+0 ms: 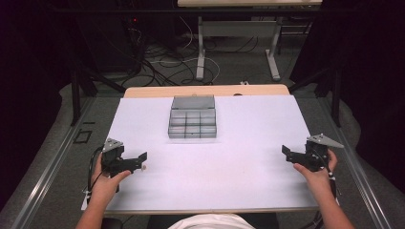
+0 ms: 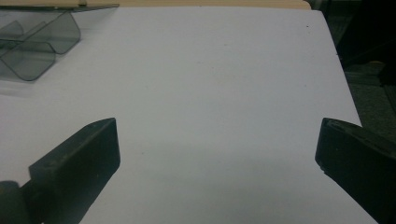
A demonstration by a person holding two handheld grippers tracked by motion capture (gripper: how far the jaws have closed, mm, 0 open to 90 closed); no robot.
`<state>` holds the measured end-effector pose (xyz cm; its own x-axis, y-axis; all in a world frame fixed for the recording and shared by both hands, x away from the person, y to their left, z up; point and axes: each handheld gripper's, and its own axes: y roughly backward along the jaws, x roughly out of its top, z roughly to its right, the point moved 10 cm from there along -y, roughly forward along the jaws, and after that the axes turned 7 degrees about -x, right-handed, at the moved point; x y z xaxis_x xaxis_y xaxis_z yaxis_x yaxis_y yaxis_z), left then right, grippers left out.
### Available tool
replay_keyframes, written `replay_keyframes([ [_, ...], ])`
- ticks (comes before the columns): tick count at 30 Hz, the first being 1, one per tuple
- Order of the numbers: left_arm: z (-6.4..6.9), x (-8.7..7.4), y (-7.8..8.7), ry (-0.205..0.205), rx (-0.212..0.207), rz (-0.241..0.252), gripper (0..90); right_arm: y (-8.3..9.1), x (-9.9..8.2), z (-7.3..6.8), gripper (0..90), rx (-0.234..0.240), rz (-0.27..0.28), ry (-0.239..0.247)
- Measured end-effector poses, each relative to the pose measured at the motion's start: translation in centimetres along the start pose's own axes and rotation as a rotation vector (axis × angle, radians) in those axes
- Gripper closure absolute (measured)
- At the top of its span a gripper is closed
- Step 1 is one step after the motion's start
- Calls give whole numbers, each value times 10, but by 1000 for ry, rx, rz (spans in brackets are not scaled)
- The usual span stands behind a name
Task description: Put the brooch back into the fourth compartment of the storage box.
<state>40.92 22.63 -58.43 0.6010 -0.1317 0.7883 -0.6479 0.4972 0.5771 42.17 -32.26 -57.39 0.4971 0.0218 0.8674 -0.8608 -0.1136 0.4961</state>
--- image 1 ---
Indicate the black floor frame plate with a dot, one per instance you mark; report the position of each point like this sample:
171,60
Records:
82,136

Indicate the clear plastic compartment box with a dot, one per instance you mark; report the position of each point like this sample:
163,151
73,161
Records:
193,120

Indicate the white desk with metal legs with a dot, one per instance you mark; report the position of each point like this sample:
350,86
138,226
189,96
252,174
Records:
242,28

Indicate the white plug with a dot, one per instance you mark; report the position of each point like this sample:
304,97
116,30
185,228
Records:
244,83

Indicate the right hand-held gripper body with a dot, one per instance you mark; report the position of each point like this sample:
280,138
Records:
316,156

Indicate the person's left hand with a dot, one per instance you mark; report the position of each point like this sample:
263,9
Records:
105,184

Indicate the person's right hand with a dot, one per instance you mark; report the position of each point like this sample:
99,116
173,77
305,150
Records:
315,178

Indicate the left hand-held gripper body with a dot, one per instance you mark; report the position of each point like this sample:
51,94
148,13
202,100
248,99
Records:
112,156

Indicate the black equipment rack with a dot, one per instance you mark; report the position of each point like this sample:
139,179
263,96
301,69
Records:
105,38

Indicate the black metal stand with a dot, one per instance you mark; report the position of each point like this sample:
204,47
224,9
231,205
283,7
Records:
76,95
334,92

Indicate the small beige object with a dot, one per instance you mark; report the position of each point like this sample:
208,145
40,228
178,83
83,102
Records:
144,167

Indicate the wooden table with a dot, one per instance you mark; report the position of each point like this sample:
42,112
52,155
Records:
153,91

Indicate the person's white shirt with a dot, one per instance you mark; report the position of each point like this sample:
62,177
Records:
211,222

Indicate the white table mat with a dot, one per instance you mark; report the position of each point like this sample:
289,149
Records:
223,171

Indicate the aluminium floor rail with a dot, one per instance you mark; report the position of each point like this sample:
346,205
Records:
359,178
44,178

